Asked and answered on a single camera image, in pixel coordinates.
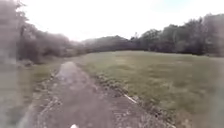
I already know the brown dirt path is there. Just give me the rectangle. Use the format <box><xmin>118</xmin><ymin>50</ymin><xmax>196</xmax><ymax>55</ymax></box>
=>
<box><xmin>16</xmin><ymin>60</ymin><xmax>178</xmax><ymax>128</ymax></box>

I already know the grass strip with weeds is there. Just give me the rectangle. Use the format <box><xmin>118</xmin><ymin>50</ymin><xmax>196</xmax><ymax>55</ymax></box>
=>
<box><xmin>13</xmin><ymin>59</ymin><xmax>64</xmax><ymax>101</ymax></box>

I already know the green grass field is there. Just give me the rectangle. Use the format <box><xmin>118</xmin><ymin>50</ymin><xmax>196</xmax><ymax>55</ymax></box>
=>
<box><xmin>78</xmin><ymin>49</ymin><xmax>224</xmax><ymax>128</ymax></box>

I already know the wood of trees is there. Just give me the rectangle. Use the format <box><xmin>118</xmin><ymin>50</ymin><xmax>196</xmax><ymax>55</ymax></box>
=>
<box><xmin>0</xmin><ymin>0</ymin><xmax>224</xmax><ymax>64</ymax></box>

